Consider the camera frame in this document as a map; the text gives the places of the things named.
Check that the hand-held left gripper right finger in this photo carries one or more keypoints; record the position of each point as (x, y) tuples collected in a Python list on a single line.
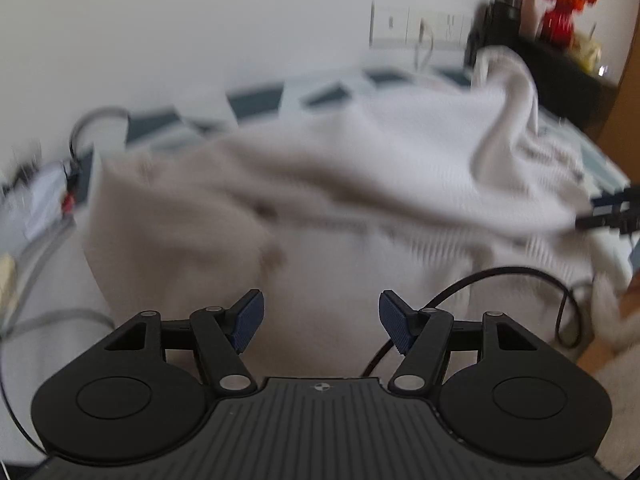
[(395, 320)]

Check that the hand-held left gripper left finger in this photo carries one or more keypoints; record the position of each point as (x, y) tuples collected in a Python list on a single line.
[(247, 320)]

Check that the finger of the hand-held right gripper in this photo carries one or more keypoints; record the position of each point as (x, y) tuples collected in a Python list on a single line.
[(600, 221)]

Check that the white textured sweater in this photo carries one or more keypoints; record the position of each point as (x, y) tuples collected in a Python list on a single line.
[(350, 170)]

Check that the black box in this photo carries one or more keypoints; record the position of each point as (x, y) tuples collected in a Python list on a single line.
[(565, 75)]

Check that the geometric patterned tablecloth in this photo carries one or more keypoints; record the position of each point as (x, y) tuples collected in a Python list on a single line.
[(255, 100)]

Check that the black water bottle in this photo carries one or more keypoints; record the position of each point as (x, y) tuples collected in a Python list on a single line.
[(500, 20)]

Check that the pile of white papers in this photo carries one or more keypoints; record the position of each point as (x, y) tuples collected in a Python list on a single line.
[(40, 195)]

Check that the small wooden block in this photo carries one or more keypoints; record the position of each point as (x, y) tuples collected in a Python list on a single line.
[(6, 280)]

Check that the white wall socket panel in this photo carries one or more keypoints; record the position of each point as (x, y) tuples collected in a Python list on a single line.
[(395, 25)]

